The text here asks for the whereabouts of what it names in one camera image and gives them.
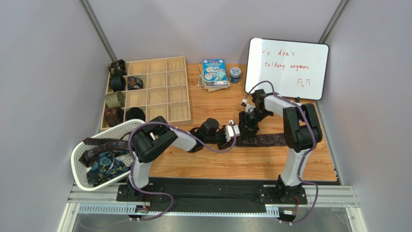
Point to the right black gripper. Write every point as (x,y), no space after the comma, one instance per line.
(246,121)

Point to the dark blue paisley tie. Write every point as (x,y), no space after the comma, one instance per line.
(263,140)

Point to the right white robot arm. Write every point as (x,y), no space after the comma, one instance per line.
(302,132)

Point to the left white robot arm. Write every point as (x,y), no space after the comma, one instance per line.
(149,140)

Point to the small blue round tin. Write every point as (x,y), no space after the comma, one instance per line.
(235,74)

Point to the blue book stack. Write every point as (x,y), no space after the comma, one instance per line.
(213,75)

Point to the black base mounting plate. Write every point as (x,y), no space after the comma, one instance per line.
(206,195)

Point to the white whiteboard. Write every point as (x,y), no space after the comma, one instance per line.
(291,69)

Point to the rolled black tie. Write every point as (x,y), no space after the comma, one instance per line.
(135,113)

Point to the rolled dark patterned tie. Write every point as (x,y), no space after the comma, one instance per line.
(135,83)

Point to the rolled brown tie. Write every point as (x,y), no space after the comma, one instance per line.
(113,116)

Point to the rolled olive green tie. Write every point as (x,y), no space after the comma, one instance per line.
(115,99)

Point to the rolled navy tie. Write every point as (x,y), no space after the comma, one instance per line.
(117,83)

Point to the blue floral tie in basket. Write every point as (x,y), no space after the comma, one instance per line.
(106,167)

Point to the dark brown tie in basket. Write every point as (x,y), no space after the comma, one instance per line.
(118,147)

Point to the rolled dark floral tie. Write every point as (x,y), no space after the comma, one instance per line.
(117,68)

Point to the white plastic basket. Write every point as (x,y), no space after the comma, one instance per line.
(80,171)

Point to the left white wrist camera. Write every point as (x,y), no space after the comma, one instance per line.
(231,130)

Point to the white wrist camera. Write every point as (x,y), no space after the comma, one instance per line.
(248,107)
(231,130)

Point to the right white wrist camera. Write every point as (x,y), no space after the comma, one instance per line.
(248,107)

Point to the aluminium frame rail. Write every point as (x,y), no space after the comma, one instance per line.
(330,208)

